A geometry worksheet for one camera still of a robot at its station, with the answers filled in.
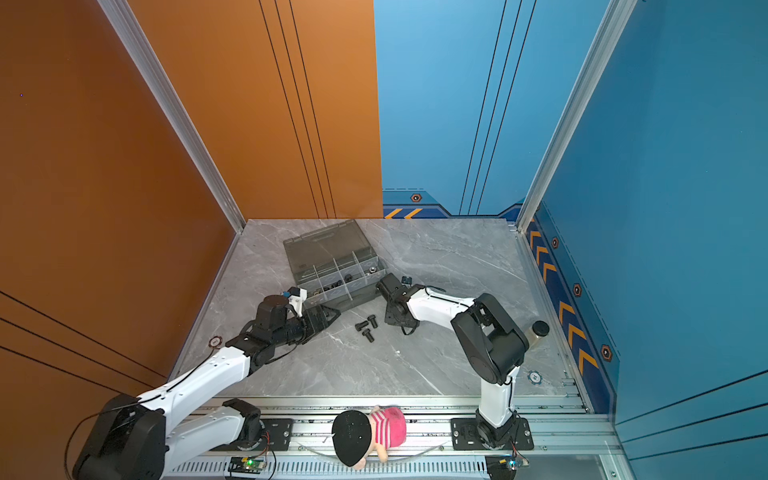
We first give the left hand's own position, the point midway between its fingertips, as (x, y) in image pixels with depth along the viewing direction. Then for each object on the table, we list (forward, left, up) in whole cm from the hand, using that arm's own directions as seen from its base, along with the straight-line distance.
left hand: (334, 316), depth 83 cm
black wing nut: (+13, +6, -6) cm, 16 cm away
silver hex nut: (+23, -9, -9) cm, 26 cm away
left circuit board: (-33, +18, -12) cm, 40 cm away
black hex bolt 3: (-1, -9, -8) cm, 12 cm away
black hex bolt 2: (+5, -10, -9) cm, 14 cm away
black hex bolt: (+2, -6, -9) cm, 11 cm away
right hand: (+5, -17, -10) cm, 20 cm away
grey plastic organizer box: (+23, +4, -6) cm, 24 cm away
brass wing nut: (+14, +9, -9) cm, 18 cm away
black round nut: (+19, -1, -8) cm, 20 cm away
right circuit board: (-33, -43, -11) cm, 56 cm away
